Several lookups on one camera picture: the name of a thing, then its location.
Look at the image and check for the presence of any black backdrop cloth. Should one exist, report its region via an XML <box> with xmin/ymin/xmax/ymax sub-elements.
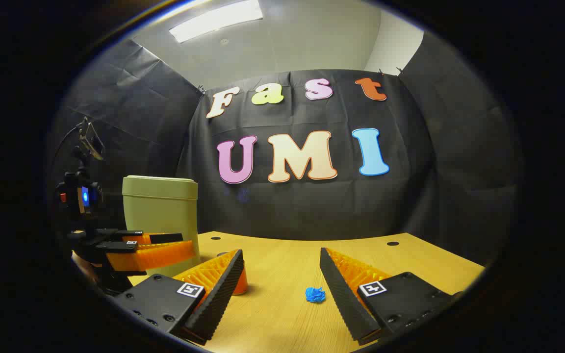
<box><xmin>47</xmin><ymin>30</ymin><xmax>526</xmax><ymax>268</ymax></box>

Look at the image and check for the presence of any ceiling light panel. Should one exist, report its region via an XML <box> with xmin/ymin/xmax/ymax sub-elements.
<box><xmin>168</xmin><ymin>0</ymin><xmax>264</xmax><ymax>44</ymax></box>

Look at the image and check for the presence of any orange pop can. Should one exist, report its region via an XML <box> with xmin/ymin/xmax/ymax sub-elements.
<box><xmin>216</xmin><ymin>252</ymin><xmax>249</xmax><ymax>296</ymax></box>

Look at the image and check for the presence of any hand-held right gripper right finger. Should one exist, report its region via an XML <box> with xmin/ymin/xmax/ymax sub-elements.
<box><xmin>319</xmin><ymin>247</ymin><xmax>462</xmax><ymax>344</ymax></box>

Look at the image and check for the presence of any green desktop garbage bin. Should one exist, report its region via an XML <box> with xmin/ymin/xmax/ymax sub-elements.
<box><xmin>122</xmin><ymin>175</ymin><xmax>201</xmax><ymax>278</ymax></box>

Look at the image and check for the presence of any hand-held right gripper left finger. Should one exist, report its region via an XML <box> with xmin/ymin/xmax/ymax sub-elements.
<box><xmin>113</xmin><ymin>249</ymin><xmax>245</xmax><ymax>346</ymax></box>

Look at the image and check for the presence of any wooden desktop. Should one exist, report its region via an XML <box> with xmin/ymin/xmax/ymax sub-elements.
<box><xmin>72</xmin><ymin>230</ymin><xmax>487</xmax><ymax>353</ymax></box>

